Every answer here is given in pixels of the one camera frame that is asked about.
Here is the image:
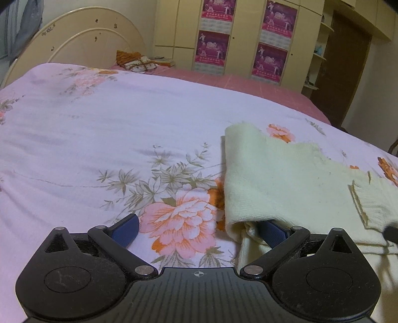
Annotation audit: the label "grey hanging clothes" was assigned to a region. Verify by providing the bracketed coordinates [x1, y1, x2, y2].
[0, 0, 46, 64]

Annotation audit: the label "pink checked bedsheet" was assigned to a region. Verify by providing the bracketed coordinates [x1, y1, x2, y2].
[109, 64, 333, 125]

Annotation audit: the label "brown wooden door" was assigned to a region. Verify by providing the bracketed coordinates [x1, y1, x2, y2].
[310, 9, 373, 126]

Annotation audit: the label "pink wall poster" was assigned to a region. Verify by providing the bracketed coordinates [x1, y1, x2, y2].
[262, 0, 298, 48]
[194, 30, 231, 76]
[202, 0, 236, 20]
[250, 42, 288, 86]

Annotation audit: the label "orange folded cloth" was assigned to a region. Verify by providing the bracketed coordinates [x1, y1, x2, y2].
[116, 50, 142, 66]

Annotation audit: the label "cream wooden headboard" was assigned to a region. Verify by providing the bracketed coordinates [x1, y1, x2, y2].
[1, 7, 148, 89]

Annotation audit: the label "cream corner shelf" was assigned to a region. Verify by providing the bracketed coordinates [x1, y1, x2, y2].
[301, 12, 335, 94]

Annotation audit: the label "cream knit garment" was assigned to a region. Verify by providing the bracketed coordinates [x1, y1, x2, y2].
[224, 122, 398, 323]

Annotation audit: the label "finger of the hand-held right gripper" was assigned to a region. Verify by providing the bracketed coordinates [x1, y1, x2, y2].
[383, 226, 398, 244]

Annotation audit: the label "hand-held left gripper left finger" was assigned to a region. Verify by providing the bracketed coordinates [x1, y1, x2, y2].
[40, 213, 159, 279]

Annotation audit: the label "cream wardrobe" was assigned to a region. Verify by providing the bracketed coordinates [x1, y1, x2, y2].
[154, 0, 325, 93]

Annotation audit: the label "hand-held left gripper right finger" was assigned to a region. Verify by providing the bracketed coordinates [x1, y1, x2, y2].
[239, 219, 355, 279]

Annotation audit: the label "floral printed blanket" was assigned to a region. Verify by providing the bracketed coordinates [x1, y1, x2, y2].
[0, 63, 398, 323]

